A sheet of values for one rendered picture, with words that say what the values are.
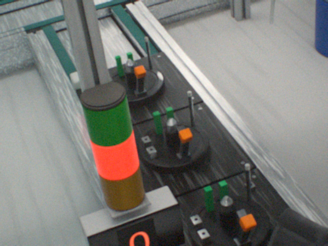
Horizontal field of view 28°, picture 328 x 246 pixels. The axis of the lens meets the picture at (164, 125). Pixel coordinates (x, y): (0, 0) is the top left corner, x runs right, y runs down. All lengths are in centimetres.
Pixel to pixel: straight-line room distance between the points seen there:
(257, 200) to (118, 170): 49
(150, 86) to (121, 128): 76
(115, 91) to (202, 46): 114
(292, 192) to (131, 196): 51
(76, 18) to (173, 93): 81
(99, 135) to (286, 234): 23
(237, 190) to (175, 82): 39
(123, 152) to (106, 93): 7
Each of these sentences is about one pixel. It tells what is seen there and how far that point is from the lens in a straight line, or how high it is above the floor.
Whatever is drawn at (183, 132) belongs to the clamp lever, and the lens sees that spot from 120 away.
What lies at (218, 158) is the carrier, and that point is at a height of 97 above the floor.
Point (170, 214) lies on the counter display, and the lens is 82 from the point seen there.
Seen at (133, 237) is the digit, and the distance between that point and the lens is 83.
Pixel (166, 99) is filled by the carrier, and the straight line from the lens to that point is 146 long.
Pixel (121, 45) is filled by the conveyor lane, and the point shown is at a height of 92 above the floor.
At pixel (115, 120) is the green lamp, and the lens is 71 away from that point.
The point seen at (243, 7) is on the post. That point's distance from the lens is 195.
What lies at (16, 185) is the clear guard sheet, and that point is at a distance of 80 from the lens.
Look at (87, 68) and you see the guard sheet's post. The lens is 72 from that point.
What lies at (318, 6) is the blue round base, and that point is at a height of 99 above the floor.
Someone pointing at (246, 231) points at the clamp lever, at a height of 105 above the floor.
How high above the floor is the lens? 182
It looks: 38 degrees down
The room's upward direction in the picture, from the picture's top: 9 degrees counter-clockwise
